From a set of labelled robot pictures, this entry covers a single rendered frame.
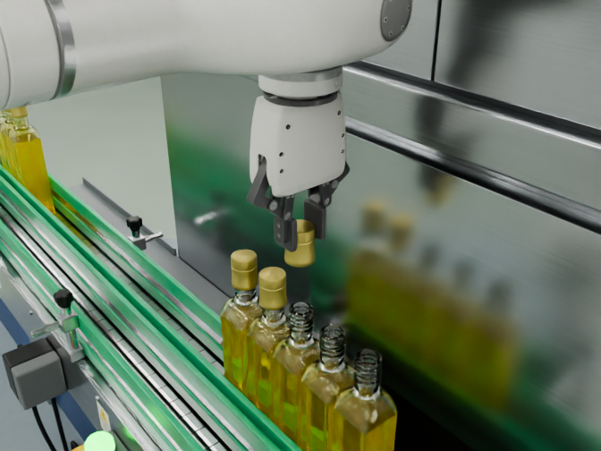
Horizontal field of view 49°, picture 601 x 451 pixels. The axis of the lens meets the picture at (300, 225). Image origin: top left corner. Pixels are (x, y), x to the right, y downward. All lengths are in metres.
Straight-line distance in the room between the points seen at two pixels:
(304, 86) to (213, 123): 0.52
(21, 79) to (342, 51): 0.24
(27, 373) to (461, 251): 0.81
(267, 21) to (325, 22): 0.05
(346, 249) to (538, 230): 0.30
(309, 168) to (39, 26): 0.33
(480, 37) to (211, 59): 0.29
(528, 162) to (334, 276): 0.36
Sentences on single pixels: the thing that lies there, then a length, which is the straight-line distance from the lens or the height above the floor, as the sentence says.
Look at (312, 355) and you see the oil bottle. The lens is 0.82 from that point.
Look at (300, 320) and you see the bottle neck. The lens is 0.80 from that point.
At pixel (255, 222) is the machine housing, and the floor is 1.25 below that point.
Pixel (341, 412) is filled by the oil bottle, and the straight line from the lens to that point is 0.77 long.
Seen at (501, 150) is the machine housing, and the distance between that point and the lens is 0.69.
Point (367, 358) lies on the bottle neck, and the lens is 0.75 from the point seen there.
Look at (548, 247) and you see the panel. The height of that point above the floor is 1.46.
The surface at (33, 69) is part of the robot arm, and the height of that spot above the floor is 1.66.
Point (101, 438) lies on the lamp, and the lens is 1.09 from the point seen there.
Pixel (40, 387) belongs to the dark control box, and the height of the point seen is 0.96.
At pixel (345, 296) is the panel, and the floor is 1.25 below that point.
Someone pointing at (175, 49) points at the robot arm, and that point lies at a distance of 0.52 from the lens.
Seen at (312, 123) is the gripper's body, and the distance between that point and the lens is 0.67.
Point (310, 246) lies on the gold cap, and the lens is 0.74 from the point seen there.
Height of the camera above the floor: 1.78
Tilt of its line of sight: 28 degrees down
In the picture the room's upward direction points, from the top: straight up
